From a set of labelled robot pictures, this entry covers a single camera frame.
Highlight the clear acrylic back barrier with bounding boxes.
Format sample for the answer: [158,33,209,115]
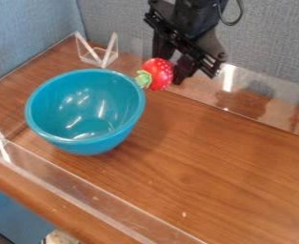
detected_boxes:
[108,34,299,141]

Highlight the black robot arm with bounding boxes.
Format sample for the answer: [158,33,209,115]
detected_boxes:
[144,0,229,85]

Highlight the clear acrylic barrier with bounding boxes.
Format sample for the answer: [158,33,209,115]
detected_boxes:
[0,140,205,244]
[108,34,299,141]

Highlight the clear acrylic front barrier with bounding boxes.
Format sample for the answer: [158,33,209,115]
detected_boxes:
[0,140,205,244]

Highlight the black cable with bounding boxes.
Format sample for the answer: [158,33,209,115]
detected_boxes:
[216,0,245,27]

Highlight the blue bowl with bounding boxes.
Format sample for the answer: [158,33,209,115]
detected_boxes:
[24,69,146,155]

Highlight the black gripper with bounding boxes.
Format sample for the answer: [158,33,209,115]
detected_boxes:
[144,0,229,85]

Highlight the red toy strawberry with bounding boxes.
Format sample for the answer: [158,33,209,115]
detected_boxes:
[134,58,174,91]

